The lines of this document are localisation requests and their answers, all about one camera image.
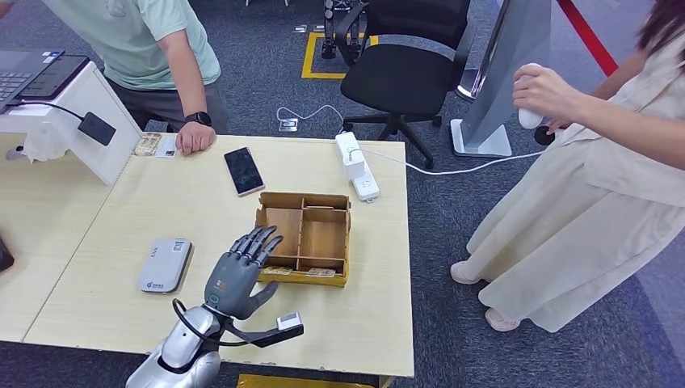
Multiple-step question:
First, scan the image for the white charger cable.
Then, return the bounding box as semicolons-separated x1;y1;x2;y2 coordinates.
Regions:
347;143;553;178

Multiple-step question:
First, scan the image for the black tablet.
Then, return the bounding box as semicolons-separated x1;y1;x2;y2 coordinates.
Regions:
19;54;91;101

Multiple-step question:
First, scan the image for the yellow box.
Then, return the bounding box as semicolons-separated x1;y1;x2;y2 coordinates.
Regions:
237;373;394;388

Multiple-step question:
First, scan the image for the black power adapter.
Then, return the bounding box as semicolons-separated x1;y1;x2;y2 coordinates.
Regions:
78;111;118;146

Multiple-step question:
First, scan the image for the white handheld controller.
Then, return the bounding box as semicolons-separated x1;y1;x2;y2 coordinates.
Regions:
516;62;546;131

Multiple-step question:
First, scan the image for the person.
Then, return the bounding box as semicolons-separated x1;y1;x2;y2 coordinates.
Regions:
0;0;230;157
449;0;685;334

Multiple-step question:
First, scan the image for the pale grey card reader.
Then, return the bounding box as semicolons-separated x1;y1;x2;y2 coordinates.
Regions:
137;238;193;294

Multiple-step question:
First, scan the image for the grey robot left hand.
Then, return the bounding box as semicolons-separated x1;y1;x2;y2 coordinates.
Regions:
204;225;284;321

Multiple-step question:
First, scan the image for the black office chair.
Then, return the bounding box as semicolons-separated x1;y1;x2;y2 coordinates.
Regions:
334;0;477;171

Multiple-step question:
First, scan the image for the wooden compartment box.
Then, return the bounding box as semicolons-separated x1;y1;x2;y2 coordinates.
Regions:
250;192;353;289

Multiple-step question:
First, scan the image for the black adapter cable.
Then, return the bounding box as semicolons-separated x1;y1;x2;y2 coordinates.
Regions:
11;99;86;121

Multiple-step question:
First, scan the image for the grey kiosk screen stand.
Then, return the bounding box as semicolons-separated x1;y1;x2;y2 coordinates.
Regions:
450;0;553;159

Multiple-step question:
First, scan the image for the pale shoe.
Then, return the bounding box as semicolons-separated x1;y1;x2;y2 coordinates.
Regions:
485;307;521;333
450;260;483;286

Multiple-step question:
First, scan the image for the dark brown object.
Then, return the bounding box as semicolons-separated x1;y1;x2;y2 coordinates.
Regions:
0;235;16;274

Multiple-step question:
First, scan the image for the black metal stand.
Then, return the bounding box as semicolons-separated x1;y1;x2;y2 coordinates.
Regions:
321;0;370;61

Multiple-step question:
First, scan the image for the white floor cable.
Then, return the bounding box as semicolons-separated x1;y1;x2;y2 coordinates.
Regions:
275;103;347;135

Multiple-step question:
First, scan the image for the patterned card stack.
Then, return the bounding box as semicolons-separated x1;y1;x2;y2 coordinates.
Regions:
132;132;163;158

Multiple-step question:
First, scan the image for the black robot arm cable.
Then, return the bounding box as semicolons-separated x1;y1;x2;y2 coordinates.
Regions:
170;297;253;348

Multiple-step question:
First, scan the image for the black smartphone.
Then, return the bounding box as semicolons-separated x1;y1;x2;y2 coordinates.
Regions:
223;146;267;197

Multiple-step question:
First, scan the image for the dark laptop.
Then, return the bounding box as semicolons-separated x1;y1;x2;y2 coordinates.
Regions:
0;48;65;115

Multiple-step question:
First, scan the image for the white desktop terminal stand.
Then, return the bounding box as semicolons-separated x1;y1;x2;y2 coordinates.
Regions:
0;60;143;186

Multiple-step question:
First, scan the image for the white power strip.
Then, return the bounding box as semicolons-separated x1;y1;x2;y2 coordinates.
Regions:
335;131;381;204

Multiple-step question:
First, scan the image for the white ID card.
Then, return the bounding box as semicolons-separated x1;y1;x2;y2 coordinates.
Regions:
156;134;179;158

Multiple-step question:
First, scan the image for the white charger plug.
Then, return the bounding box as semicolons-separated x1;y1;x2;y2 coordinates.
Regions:
342;147;368;180

